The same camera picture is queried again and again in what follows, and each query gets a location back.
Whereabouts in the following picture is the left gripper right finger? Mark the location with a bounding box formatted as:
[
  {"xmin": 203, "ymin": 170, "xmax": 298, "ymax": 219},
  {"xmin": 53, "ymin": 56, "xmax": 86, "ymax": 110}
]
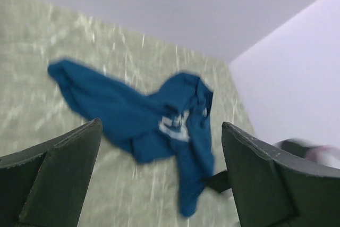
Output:
[{"xmin": 222, "ymin": 122, "xmax": 339, "ymax": 227}]

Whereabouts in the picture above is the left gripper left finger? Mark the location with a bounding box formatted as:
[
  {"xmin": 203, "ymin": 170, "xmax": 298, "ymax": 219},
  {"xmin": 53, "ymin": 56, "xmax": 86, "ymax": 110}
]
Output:
[{"xmin": 1, "ymin": 119, "xmax": 102, "ymax": 226}]

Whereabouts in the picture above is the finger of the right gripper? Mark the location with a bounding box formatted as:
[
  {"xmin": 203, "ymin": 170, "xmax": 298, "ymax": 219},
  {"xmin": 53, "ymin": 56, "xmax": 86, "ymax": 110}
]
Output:
[{"xmin": 203, "ymin": 170, "xmax": 231, "ymax": 194}]

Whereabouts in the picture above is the blue printed t-shirt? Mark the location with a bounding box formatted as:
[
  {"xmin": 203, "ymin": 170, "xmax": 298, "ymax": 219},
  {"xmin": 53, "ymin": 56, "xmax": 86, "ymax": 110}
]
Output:
[{"xmin": 47, "ymin": 59, "xmax": 215, "ymax": 217}]

